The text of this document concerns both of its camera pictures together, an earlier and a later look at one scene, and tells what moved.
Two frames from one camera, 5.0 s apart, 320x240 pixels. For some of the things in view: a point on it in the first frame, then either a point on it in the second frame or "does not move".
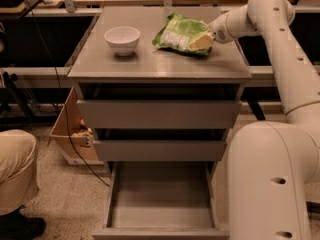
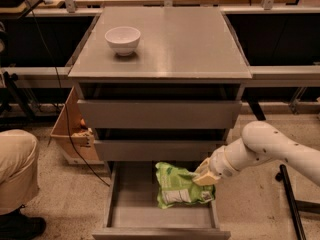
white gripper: [218, 30] → [218, 164]
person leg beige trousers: [18, 177] does not move
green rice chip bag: [178, 31] → [176, 186]
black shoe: [16, 226] does not move
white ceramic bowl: [123, 40] does not move
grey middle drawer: [159, 150] does not move
